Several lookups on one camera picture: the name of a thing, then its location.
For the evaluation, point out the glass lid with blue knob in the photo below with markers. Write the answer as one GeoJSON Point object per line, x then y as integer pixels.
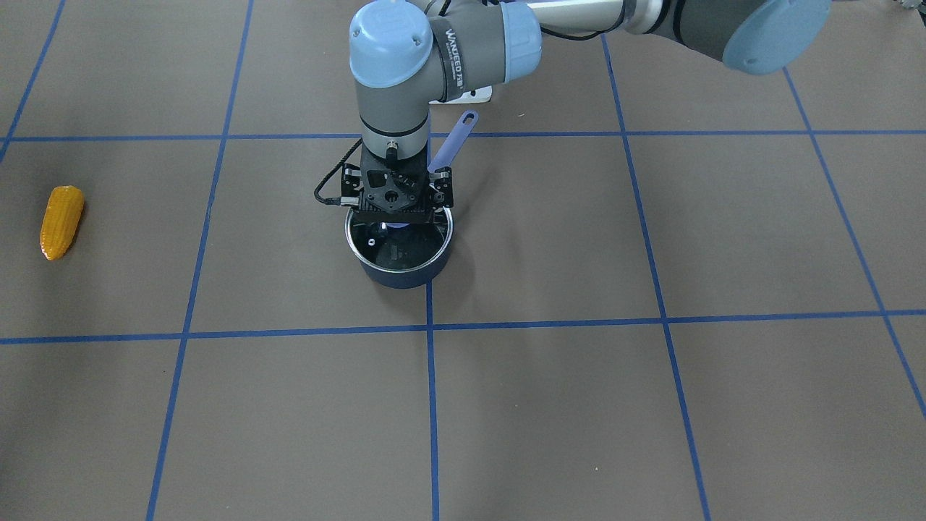
{"type": "Point", "coordinates": [395, 248]}

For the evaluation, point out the yellow plastic corn cob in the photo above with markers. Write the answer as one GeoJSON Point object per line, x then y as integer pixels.
{"type": "Point", "coordinates": [61, 221]}

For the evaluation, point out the dark blue saucepan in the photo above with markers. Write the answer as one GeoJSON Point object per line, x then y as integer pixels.
{"type": "Point", "coordinates": [443, 157]}

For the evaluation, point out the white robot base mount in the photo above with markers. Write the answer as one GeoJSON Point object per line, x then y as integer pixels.
{"type": "Point", "coordinates": [481, 95]}

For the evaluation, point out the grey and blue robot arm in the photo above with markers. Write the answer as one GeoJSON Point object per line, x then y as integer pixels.
{"type": "Point", "coordinates": [405, 55]}

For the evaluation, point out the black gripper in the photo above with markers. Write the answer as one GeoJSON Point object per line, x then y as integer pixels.
{"type": "Point", "coordinates": [351, 181]}

